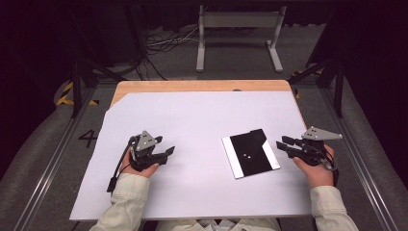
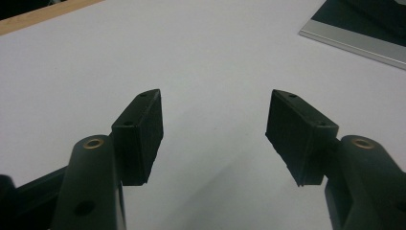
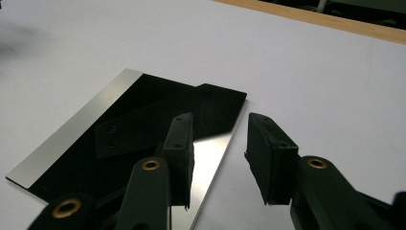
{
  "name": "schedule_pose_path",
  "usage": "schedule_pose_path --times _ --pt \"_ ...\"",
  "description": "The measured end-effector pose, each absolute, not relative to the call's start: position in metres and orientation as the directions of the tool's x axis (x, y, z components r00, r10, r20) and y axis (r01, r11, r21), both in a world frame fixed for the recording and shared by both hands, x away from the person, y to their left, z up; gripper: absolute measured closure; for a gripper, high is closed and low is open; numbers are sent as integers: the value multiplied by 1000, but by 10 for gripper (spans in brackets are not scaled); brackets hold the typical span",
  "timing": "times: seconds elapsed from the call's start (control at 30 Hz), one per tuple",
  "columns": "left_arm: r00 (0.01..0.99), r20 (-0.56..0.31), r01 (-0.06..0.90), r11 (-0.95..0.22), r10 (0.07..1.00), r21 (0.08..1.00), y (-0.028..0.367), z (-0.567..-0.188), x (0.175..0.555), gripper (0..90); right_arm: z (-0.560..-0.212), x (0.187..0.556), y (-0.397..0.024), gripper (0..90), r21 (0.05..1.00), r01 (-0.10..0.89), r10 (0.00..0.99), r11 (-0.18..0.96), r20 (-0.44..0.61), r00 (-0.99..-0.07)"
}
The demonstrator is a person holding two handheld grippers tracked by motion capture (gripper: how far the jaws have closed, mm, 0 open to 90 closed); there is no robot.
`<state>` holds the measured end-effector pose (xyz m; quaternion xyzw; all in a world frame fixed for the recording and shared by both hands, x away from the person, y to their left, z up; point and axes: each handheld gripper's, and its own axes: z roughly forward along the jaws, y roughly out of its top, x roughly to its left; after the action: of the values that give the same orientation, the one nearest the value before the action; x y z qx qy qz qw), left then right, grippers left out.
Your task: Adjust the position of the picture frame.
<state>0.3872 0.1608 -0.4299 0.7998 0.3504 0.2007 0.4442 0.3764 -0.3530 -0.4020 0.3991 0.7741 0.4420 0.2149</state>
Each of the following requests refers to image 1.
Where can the person's right hand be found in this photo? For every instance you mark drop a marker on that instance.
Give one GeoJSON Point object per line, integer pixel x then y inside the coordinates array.
{"type": "Point", "coordinates": [317, 176]}

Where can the aluminium floor rail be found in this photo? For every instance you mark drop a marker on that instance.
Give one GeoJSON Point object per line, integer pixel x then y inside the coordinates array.
{"type": "Point", "coordinates": [48, 166]}
{"type": "Point", "coordinates": [362, 166]}

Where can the black tripod stand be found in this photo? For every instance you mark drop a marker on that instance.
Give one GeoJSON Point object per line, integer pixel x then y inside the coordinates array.
{"type": "Point", "coordinates": [76, 83]}
{"type": "Point", "coordinates": [338, 86]}

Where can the yellow black floor tape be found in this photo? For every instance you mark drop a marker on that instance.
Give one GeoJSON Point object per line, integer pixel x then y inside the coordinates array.
{"type": "Point", "coordinates": [64, 96]}
{"type": "Point", "coordinates": [298, 94]}

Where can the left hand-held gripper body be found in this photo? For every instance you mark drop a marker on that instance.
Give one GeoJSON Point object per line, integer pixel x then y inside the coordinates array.
{"type": "Point", "coordinates": [146, 141]}

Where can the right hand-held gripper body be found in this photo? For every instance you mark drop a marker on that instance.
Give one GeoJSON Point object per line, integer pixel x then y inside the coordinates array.
{"type": "Point", "coordinates": [312, 150]}

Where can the person's left hand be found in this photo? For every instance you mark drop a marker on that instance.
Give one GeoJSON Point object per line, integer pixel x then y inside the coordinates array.
{"type": "Point", "coordinates": [141, 174]}

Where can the black square sheet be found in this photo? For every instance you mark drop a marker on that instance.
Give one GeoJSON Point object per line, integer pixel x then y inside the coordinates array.
{"type": "Point", "coordinates": [253, 157]}

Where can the white table sheet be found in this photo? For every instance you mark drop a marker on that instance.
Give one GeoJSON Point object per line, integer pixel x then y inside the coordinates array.
{"type": "Point", "coordinates": [192, 122]}

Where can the grey metal stand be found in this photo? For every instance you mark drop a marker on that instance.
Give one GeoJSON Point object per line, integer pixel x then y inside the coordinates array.
{"type": "Point", "coordinates": [239, 20]}

